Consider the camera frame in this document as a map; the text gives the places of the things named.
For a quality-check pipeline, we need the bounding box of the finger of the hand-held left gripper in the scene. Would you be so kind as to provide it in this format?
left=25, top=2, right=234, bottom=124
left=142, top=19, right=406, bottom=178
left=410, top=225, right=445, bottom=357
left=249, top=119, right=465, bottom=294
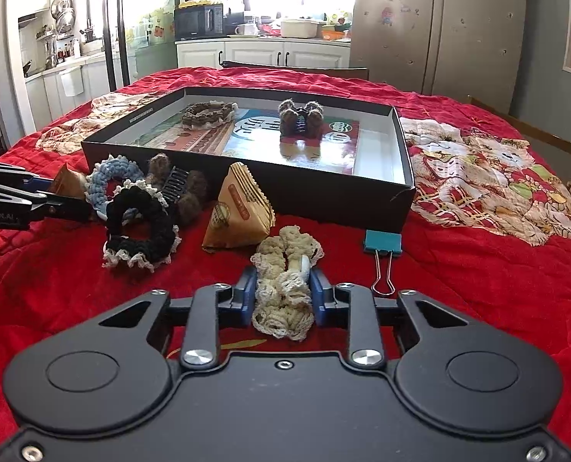
left=0, top=187, right=94, bottom=224
left=0, top=164, right=50, bottom=193

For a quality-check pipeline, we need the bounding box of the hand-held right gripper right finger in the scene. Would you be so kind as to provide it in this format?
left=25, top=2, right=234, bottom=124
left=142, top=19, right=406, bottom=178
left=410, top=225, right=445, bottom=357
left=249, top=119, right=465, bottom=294
left=309, top=267, right=469, bottom=369

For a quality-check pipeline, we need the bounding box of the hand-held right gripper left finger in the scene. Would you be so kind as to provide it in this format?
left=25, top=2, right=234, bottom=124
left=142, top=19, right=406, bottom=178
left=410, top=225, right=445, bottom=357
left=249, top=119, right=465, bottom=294
left=93, top=267, right=258, bottom=370

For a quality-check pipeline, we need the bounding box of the beige crocheted scrunchie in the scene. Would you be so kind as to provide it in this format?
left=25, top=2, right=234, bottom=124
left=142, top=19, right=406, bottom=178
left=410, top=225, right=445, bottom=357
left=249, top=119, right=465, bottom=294
left=250, top=225, right=325, bottom=342

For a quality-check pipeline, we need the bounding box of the blue crocheted scrunchie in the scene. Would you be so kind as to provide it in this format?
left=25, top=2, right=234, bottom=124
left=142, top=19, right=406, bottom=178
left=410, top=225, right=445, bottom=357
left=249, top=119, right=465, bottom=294
left=86, top=155, right=154, bottom=222

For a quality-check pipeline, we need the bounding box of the black shallow box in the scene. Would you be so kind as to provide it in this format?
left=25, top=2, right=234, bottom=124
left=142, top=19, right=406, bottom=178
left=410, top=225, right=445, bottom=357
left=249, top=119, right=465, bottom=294
left=81, top=87, right=417, bottom=233

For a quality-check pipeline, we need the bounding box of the black crocheted scrunchie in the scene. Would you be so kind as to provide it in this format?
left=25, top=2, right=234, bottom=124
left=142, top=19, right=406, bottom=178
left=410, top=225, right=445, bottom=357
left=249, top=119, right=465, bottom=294
left=102, top=185, right=181, bottom=269

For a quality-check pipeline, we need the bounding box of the brown fuzzy hair claw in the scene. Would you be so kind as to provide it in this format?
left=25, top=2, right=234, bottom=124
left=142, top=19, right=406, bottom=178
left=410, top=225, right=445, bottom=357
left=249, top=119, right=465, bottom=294
left=278, top=99, right=326, bottom=142
left=146, top=154, right=212, bottom=227

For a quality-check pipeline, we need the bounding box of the teal binder clip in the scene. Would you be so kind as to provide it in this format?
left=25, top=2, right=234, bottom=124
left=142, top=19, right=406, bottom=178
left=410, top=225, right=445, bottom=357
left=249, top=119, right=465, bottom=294
left=363, top=230, right=404, bottom=296

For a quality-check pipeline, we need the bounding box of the white kitchen counter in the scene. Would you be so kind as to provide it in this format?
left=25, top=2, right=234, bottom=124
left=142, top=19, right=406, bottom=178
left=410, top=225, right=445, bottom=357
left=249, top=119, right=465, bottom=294
left=23, top=50, right=132, bottom=126

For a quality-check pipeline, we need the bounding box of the white hanging bin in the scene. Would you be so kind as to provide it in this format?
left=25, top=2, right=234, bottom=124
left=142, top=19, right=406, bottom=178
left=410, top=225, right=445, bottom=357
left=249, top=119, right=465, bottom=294
left=58, top=66, right=85, bottom=99

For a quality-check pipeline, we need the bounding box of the red printed blanket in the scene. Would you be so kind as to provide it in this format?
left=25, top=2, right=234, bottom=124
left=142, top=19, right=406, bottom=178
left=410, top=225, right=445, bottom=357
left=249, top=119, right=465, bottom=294
left=0, top=65, right=571, bottom=453

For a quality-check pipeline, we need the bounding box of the brown crocheted scrunchie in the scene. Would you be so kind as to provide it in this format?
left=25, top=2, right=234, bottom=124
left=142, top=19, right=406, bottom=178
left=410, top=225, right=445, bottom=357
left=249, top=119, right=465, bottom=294
left=180, top=101, right=239, bottom=129

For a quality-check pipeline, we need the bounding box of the dark framed glass door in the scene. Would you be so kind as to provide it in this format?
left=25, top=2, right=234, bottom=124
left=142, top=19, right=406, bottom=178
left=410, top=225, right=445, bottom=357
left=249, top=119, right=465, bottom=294
left=102, top=0, right=132, bottom=92

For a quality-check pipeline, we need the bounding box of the black microwave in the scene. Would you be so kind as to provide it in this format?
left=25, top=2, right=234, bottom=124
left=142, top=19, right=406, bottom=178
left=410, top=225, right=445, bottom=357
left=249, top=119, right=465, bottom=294
left=174, top=4, right=225, bottom=42

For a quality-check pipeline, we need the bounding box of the white kitchen cabinet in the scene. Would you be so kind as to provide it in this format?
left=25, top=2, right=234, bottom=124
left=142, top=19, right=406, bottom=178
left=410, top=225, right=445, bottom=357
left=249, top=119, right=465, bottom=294
left=176, top=38, right=351, bottom=70

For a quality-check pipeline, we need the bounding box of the white casserole dish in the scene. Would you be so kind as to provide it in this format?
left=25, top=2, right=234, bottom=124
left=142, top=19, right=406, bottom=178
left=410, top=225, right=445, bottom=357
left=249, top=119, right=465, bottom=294
left=280, top=18, right=322, bottom=39

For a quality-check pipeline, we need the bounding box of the steel refrigerator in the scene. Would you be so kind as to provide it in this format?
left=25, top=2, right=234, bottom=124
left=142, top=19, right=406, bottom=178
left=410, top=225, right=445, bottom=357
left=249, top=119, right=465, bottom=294
left=349, top=0, right=529, bottom=114

